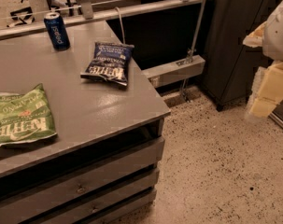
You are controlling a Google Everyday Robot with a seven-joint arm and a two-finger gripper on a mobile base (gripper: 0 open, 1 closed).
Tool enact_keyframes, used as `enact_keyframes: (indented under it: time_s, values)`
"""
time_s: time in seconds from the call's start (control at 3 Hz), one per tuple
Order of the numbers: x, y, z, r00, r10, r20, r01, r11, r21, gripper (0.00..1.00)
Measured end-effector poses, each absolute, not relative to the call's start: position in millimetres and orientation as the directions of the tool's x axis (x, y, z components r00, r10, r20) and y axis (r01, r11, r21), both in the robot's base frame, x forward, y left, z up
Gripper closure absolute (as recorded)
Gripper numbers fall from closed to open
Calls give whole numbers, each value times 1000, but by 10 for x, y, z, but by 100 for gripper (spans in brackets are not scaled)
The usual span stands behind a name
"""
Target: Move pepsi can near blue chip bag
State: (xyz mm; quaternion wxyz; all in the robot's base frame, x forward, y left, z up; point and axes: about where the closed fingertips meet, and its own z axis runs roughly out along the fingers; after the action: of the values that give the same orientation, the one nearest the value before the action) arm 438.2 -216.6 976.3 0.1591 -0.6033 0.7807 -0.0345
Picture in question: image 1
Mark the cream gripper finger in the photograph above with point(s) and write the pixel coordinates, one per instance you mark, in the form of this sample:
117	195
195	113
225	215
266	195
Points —
254	39
267	90

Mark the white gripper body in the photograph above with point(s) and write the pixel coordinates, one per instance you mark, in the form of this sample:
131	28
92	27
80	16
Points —
278	32

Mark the blue pepsi can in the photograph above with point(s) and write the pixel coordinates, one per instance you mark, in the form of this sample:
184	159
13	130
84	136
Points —
55	26

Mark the blue kettle chip bag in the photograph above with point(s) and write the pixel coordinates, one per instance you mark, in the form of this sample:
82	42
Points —
110	63

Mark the green kettle chip bag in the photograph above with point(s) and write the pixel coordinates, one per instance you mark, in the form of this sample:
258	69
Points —
25	118

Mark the dark grey cabinet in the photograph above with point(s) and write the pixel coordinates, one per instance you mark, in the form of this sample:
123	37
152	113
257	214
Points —
230	66

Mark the bottom grey drawer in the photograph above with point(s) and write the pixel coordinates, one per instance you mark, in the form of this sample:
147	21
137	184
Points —
122	208

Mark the grey drawer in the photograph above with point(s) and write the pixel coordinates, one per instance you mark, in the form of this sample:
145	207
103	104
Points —
73	212
69	187
122	208

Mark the grey drawer cabinet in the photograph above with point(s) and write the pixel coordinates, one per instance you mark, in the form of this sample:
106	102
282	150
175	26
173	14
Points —
94	120

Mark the middle grey drawer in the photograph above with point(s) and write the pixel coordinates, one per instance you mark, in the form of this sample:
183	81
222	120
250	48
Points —
73	212

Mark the top grey drawer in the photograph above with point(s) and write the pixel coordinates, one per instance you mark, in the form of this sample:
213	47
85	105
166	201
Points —
69	187

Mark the grey metal bracket block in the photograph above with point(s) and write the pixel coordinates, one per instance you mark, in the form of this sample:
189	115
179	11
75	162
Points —
172	72

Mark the grey metal rail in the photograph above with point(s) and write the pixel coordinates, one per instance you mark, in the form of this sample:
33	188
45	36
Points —
39	27

